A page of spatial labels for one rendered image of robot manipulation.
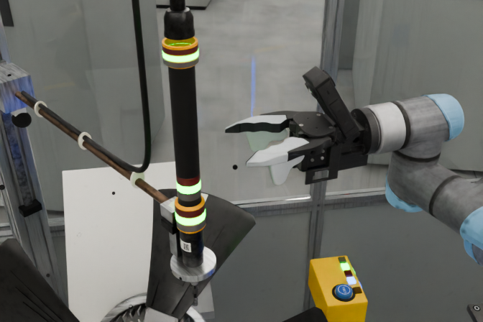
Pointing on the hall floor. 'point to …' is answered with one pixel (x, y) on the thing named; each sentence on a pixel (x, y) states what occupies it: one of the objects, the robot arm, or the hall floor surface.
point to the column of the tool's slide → (34, 225)
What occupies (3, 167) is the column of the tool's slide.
